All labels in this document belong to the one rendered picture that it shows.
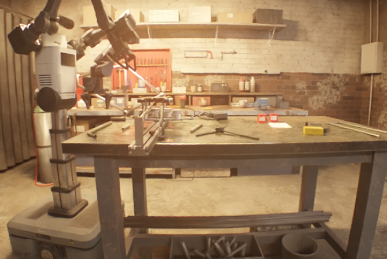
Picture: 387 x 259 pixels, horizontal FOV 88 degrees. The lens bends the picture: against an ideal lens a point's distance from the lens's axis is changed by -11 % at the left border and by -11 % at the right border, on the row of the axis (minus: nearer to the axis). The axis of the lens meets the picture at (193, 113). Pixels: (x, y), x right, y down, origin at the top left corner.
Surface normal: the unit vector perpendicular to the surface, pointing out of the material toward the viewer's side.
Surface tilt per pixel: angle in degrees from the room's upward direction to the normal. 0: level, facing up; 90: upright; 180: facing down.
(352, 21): 90
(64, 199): 90
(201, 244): 90
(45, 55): 90
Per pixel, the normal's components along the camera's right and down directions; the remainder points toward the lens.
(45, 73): -0.12, 0.29
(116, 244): 0.01, 0.12
